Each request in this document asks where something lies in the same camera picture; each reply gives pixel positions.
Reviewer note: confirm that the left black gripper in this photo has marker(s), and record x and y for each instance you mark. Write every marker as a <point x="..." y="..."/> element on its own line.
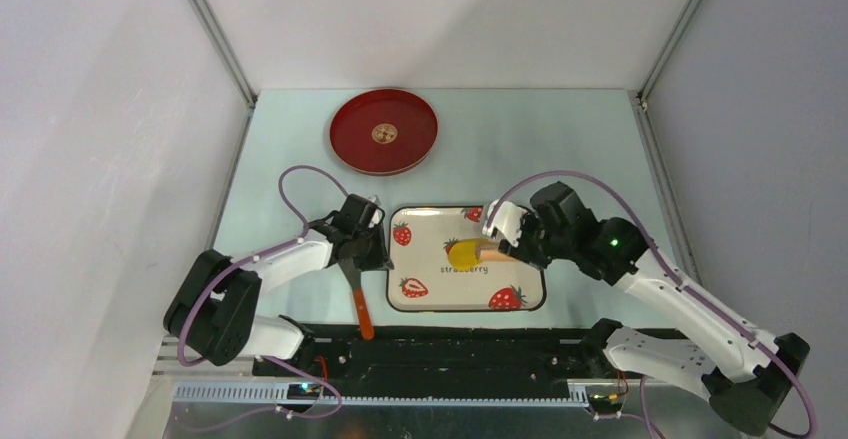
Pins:
<point x="378" y="260"/>

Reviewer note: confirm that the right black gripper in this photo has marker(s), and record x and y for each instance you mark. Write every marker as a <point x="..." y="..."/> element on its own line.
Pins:
<point x="518" y="250"/>

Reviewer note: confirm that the white strawberry print tray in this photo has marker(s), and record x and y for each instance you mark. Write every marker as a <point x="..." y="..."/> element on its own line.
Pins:
<point x="423" y="280"/>

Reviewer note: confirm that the yellow dough ball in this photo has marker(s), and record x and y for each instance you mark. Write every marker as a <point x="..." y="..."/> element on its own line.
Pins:
<point x="465" y="254"/>

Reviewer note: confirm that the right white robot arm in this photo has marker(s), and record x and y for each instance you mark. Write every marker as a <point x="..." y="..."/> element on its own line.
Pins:
<point x="744" y="372"/>

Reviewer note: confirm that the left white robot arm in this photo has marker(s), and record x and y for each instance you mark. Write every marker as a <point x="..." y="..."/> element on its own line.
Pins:
<point x="214" y="312"/>

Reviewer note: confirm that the round red lacquer tray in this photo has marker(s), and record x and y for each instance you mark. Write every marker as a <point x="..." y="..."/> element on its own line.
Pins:
<point x="383" y="132"/>

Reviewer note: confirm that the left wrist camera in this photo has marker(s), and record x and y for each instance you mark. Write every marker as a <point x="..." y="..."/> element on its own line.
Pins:
<point x="372" y="213"/>

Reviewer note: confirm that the orange handled metal scraper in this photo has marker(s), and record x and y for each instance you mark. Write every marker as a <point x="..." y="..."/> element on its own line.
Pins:
<point x="353" y="276"/>

